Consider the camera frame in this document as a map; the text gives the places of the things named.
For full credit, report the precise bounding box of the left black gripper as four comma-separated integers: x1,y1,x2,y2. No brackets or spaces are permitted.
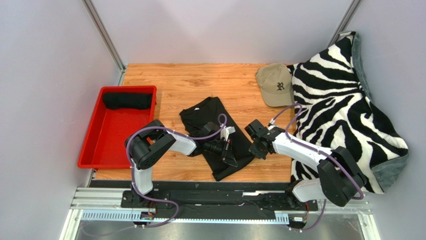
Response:
204,138,237,167

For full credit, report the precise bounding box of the black printed t-shirt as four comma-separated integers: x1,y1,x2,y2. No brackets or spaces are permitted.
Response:
179,96,256,182

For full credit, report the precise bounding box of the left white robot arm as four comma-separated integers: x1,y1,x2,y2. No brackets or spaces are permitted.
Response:
124,120,238,196

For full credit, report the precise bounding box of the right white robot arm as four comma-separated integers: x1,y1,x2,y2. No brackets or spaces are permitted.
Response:
245,119,367,208

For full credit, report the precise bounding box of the beige baseball cap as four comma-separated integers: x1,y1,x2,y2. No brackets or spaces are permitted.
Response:
255,63,295,107

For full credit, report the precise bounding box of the zebra print blanket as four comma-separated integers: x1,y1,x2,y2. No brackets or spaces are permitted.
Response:
288,31,409,194

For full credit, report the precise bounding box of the red plastic tray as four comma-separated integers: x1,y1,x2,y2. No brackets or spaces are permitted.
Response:
77,85,157,170

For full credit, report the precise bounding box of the rolled black t-shirt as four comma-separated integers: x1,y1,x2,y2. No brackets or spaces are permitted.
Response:
101,92,153,110

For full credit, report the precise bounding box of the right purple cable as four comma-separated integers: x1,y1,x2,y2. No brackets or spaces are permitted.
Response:
267,103,365,233

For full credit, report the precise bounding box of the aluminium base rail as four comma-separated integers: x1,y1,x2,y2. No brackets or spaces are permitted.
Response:
60,187,380,240

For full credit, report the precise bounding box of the right aluminium frame post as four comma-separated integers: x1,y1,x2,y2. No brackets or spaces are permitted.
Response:
328,0,363,47

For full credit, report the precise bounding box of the aluminium frame post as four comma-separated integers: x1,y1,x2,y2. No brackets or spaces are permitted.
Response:
82,0,126,73
328,0,363,47

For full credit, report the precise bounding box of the left aluminium frame post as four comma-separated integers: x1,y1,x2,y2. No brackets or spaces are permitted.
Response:
82,0,126,73

